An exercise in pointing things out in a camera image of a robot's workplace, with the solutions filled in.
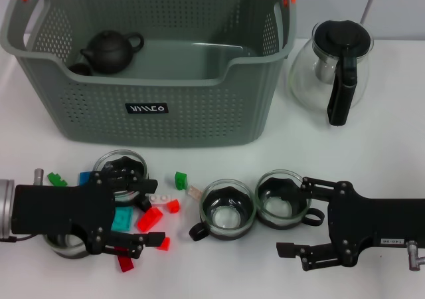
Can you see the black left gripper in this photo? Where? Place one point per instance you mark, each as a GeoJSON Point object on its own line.
{"type": "Point", "coordinates": [50, 209]}

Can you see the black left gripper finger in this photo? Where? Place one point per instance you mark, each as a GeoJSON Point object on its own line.
{"type": "Point", "coordinates": [154, 238]}

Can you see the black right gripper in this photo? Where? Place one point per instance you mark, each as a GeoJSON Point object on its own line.
{"type": "Point", "coordinates": [365, 222]}

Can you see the blue square toy brick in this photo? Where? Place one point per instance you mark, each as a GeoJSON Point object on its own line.
{"type": "Point", "coordinates": [84, 177]}

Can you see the grey perforated plastic storage bin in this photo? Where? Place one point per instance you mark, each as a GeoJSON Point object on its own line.
{"type": "Point", "coordinates": [199, 113]}

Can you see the small red toy brick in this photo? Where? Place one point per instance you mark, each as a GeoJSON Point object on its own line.
{"type": "Point", "coordinates": [165, 244]}
{"type": "Point", "coordinates": [173, 207]}

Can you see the red sloped toy brick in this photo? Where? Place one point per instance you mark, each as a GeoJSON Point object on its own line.
{"type": "Point", "coordinates": [149, 219]}

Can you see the white two-stud toy brick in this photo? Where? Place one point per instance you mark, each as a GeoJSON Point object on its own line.
{"type": "Point", "coordinates": [161, 199]}

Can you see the small green toy brick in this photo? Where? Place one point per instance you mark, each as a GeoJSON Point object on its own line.
{"type": "Point", "coordinates": [181, 179]}

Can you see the teal square toy brick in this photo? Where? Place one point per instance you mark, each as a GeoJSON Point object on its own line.
{"type": "Point", "coordinates": [121, 219]}

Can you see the dark red flat toy brick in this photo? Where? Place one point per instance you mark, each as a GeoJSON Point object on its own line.
{"type": "Point", "coordinates": [125, 264]}

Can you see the clear whitish toy brick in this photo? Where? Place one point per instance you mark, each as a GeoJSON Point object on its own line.
{"type": "Point", "coordinates": [195, 192]}

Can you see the green stepped toy brick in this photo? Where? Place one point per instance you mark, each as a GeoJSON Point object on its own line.
{"type": "Point", "coordinates": [54, 178]}

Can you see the black clay teapot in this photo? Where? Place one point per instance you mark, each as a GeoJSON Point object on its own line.
{"type": "Point", "coordinates": [109, 53]}

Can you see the glass coffee pot black lid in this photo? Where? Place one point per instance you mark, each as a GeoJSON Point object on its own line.
{"type": "Point", "coordinates": [342, 40]}

